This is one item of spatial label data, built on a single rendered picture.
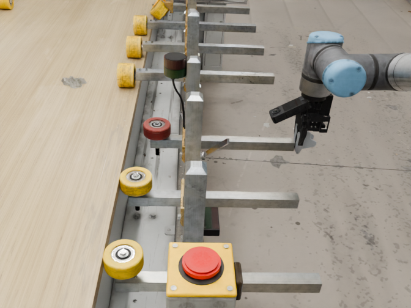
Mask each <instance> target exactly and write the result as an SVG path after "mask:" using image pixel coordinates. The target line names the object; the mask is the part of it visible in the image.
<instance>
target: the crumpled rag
mask: <svg viewBox="0 0 411 308"><path fill-rule="evenodd" d="M61 81H62V82H63V85H68V86H70V87H71V88H73V89H75V88H79V87H82V84H84V83H85V84H86V83H87V82H86V81H85V79H84V78H81V77H80V78H74V77H72V76H70V77H69V78H67V77H66V78H65V77H63V78H62V80H61Z"/></svg>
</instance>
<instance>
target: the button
mask: <svg viewBox="0 0 411 308"><path fill-rule="evenodd" d="M220 266H221V259H220V256H219V255H218V253H217V252H216V251H214V250H213V249H211V248H209V247H204V246H198V247H193V248H191V249H189V250H188V251H186V253H185V254H184V255H183V258H182V267H183V270H184V271H185V272H186V274H187V275H189V276H190V277H192V278H194V279H200V280H204V279H210V278H211V277H213V276H215V275H216V274H217V273H218V272H219V270H220Z"/></svg>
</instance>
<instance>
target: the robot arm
mask: <svg viewBox="0 0 411 308"><path fill-rule="evenodd" d="M343 43H344V37H343V36H342V35H341V34H339V33H336V32H330V31H316V32H312V33H310V35H309V38H308V41H307V47H306V53H305V59H304V63H303V69H302V75H301V79H300V85H299V89H300V91H301V92H302V93H301V97H298V98H296V99H294V100H291V101H289V102H287V103H285V104H282V105H281V106H278V107H276V108H274V109H271V110H270V111H269V114H270V116H271V119H272V121H273V123H275V124H276V123H279V122H281V121H283V120H286V119H288V118H290V117H292V116H294V115H296V117H295V126H294V142H295V146H294V150H295V152H296V154H299V153H300V151H301V149H306V148H310V147H314V146H316V141H315V140H313V138H314V135H313V134H311V133H310V132H309V131H318V132H320V133H327V130H328V126H329V123H330V118H331V117H330V115H329V113H330V109H331V104H332V101H333V95H336V96H337V97H342V98H346V97H351V96H353V95H355V94H357V93H359V91H361V90H393V91H400V92H407V91H411V53H394V54H348V53H347V52H346V51H345V50H344V49H343V48H342V46H343ZM332 94H333V95H332ZM308 101H309V102H308ZM323 122H328V124H327V129H321V128H325V124H324V123H323Z"/></svg>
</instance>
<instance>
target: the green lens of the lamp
mask: <svg viewBox="0 0 411 308"><path fill-rule="evenodd" d="M164 75H165V76H166V77H168V78H173V79H179V78H183V77H185V76H186V75H187V67H185V68H184V69H183V70H169V69H167V68H165V66H164Z"/></svg>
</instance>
